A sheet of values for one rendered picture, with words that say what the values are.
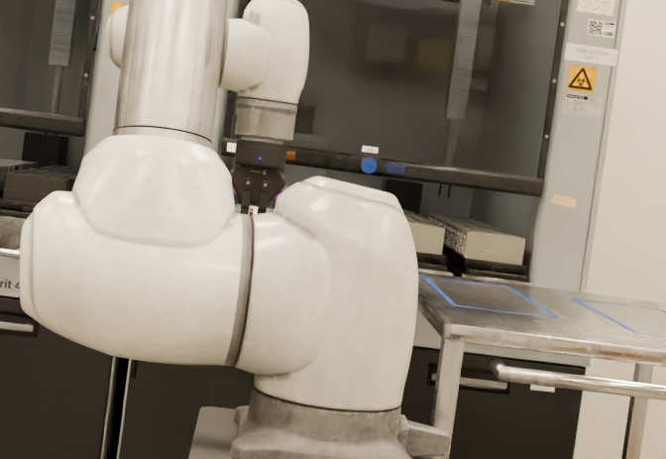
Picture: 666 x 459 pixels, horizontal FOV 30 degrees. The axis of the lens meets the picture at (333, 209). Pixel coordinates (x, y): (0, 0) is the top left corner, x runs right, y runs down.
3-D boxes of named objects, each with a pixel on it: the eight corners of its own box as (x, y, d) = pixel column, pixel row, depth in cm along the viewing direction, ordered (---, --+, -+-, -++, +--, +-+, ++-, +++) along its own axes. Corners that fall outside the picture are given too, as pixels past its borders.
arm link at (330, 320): (421, 418, 121) (452, 195, 120) (236, 401, 118) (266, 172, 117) (387, 384, 137) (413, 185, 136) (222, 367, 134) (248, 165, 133)
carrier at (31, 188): (65, 211, 231) (69, 179, 230) (63, 212, 229) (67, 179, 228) (3, 203, 230) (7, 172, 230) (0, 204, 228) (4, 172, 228)
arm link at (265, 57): (297, 106, 189) (211, 94, 187) (310, 4, 188) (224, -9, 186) (307, 105, 178) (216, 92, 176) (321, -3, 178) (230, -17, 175)
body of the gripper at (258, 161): (290, 144, 187) (282, 204, 188) (234, 136, 187) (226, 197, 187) (291, 144, 180) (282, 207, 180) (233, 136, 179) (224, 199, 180)
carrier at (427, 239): (440, 259, 235) (445, 228, 235) (442, 260, 233) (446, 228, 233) (380, 251, 235) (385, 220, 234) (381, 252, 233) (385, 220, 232)
